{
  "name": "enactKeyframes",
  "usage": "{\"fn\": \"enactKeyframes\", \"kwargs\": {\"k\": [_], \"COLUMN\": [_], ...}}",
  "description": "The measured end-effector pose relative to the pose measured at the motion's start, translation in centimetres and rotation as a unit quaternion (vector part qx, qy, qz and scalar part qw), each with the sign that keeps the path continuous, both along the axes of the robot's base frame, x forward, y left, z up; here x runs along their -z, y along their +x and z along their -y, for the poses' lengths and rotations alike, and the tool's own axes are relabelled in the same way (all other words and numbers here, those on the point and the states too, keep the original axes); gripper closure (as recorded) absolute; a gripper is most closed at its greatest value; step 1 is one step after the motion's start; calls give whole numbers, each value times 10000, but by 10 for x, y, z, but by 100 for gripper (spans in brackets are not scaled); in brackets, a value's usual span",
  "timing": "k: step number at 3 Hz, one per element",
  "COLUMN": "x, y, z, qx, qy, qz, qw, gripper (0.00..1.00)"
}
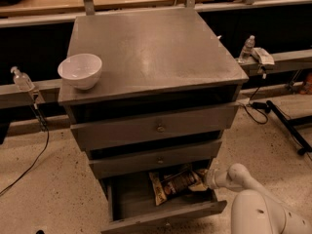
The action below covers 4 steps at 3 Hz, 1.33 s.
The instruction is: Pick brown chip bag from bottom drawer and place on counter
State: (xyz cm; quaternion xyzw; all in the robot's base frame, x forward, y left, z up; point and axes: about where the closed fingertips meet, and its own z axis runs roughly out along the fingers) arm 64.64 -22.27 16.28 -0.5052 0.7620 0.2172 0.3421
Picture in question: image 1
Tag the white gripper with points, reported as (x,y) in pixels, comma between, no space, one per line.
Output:
(211,179)

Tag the brown chip bag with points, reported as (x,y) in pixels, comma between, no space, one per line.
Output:
(170,183)

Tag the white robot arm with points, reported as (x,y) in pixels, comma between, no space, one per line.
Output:
(255,210)

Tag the bottom grey open drawer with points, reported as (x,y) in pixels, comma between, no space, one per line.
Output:
(132,207)

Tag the middle grey drawer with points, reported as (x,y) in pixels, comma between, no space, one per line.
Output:
(154,159)

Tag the grey wooden drawer cabinet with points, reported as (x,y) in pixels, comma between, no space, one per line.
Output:
(153,62)

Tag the top grey drawer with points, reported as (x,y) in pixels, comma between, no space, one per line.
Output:
(142,128)

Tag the black stand leg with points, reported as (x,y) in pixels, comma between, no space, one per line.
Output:
(290,125)

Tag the white folded paper packet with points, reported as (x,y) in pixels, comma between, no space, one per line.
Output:
(262,56)

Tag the clear plastic water bottle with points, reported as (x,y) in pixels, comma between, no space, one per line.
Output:
(247,49)

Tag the white ceramic bowl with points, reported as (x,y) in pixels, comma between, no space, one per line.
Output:
(81,71)

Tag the clear hand sanitizer bottle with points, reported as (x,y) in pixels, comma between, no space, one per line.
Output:
(22,80)

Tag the black power adapter with cable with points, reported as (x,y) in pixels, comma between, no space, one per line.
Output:
(260,107)

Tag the grey metal rail right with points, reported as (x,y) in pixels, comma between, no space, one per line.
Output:
(284,62)

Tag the grey metal rail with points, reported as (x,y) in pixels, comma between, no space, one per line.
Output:
(284,62)
(11,96)

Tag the grey metal rail left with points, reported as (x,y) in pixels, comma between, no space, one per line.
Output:
(11,96)

